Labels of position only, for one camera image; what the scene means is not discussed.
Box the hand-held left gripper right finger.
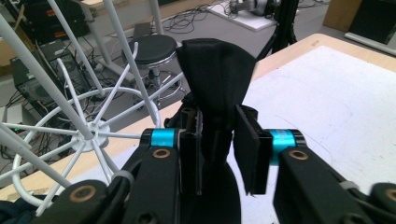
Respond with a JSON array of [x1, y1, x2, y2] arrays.
[[233, 104, 369, 224]]

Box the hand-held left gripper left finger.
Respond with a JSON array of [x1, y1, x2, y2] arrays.
[[121, 106, 205, 224]]

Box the white wire rack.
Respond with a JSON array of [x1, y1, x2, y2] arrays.
[[0, 0, 185, 217]]

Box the black bow tie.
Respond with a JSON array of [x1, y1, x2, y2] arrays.
[[175, 37, 258, 224]]

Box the black round stool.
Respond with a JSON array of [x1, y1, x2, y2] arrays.
[[121, 34, 184, 109]]

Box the white table stand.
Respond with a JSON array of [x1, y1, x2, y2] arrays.
[[89, 0, 166, 82]]

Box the black computer tower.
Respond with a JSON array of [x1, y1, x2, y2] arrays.
[[9, 57, 62, 117], [39, 39, 92, 95]]

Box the black flat adapter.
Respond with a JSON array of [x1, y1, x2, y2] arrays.
[[132, 21, 154, 40]]

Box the white device box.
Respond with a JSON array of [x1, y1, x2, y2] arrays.
[[0, 103, 25, 126]]

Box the white floor platform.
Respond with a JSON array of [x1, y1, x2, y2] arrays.
[[207, 0, 278, 33]]

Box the brown box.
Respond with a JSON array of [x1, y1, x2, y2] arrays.
[[321, 0, 366, 33]]

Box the black metal frame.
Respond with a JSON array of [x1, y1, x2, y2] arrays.
[[255, 0, 299, 63]]

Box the tangle of floor cables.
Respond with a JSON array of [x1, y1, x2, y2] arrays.
[[163, 3, 226, 35]]

